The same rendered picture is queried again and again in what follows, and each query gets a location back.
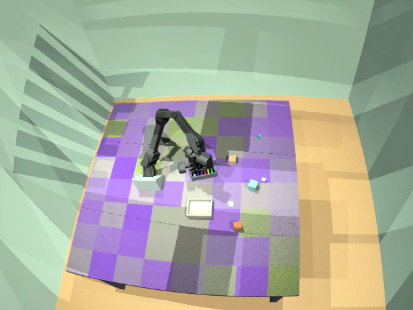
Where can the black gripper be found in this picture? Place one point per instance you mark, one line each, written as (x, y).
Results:
(192, 166)

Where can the teal cube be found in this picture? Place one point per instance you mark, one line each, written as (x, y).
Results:
(252, 185)

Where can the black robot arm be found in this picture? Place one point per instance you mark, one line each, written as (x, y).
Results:
(191, 152)

